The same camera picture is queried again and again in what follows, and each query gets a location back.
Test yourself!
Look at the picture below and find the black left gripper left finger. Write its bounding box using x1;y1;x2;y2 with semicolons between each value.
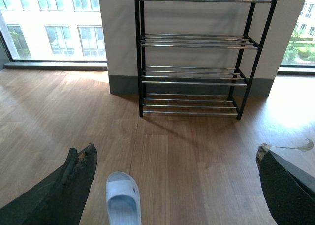
0;144;97;225

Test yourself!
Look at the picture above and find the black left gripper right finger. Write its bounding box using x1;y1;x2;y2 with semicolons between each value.
256;143;315;225

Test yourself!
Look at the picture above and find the light blue slide slipper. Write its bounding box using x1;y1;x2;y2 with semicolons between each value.
106;171;142;225

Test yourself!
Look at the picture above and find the black metal shoe rack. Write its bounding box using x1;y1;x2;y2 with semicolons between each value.
134;0;278;119

